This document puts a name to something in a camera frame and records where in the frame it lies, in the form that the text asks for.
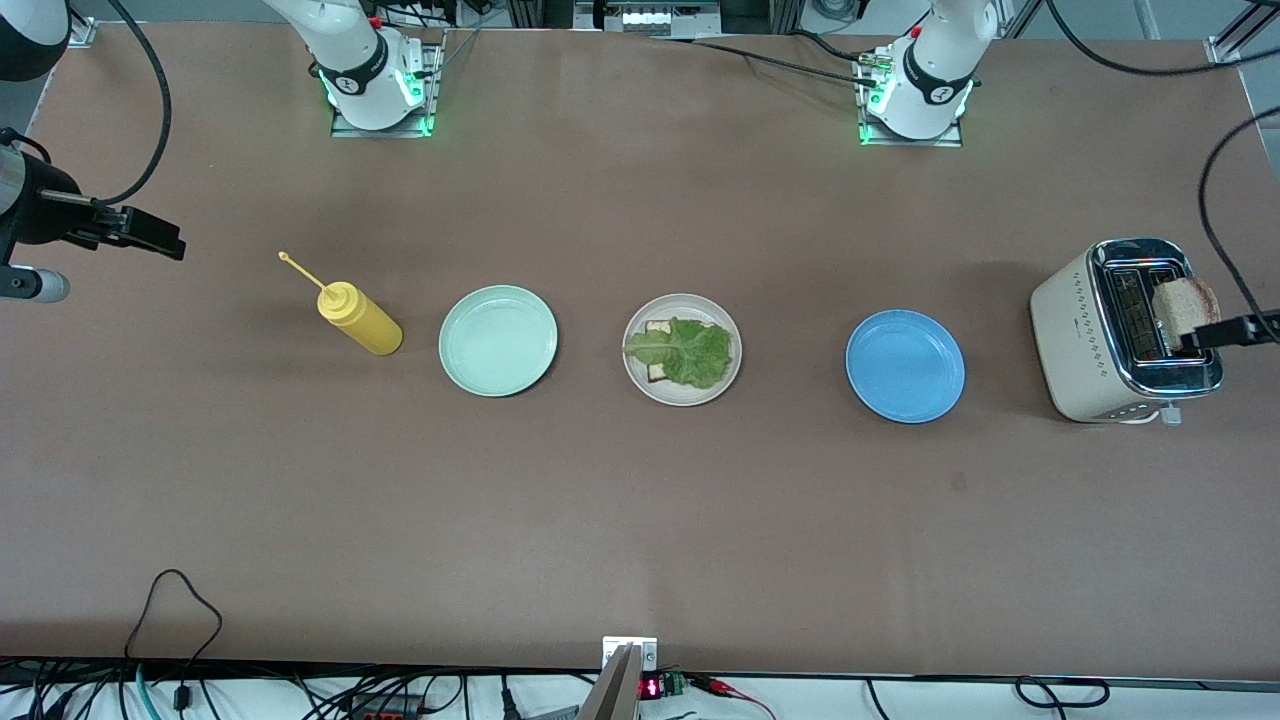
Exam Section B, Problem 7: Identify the yellow mustard squeeze bottle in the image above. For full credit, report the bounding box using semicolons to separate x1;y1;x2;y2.
278;250;405;357

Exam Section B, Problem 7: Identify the green lettuce leaf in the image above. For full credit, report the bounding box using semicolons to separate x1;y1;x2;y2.
623;316;734;391

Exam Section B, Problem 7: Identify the blue plate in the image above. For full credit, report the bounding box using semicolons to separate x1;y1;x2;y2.
845;309;967;425

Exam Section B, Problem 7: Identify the pale green plate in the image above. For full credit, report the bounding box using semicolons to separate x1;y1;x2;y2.
438;285;559;399

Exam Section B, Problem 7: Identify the beige plate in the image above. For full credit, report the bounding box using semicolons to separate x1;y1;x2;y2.
622;293;744;408

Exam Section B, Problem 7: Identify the cream and chrome toaster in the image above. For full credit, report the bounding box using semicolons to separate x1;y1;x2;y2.
1030;237;1226;426

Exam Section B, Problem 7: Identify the lit control box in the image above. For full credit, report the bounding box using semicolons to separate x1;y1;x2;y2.
573;0;723;37

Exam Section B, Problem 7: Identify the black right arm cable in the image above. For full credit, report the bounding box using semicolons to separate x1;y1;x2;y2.
95;0;173;206

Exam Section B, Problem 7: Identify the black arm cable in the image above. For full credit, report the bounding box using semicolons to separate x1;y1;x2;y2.
95;0;173;206
1043;0;1280;319

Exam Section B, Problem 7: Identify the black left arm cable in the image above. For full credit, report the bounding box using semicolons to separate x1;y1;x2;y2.
1043;0;1280;319

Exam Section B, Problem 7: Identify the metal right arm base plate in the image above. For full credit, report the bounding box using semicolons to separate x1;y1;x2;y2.
330;28;442;139

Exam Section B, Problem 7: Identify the thin black looped cable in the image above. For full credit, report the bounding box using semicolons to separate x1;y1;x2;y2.
122;568;224;691

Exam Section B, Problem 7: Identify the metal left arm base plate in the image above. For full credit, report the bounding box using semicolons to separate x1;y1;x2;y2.
855;50;964;148

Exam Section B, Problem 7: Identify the black oval cable loop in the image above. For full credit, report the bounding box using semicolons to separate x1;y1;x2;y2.
1015;677;1111;709

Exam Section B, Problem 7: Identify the short black table cable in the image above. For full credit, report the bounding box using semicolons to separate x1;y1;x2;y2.
785;28;881;63

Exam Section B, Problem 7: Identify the long black table cable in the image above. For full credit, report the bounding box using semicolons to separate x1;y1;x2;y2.
648;33;886;91

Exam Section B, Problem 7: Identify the red clip wire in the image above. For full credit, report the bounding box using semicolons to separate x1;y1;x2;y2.
690;674;776;719

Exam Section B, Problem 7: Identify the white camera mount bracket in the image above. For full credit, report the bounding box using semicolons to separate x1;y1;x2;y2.
602;636;659;673

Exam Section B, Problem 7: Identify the grey aluminium camera bar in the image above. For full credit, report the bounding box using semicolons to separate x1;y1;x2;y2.
578;644;642;720

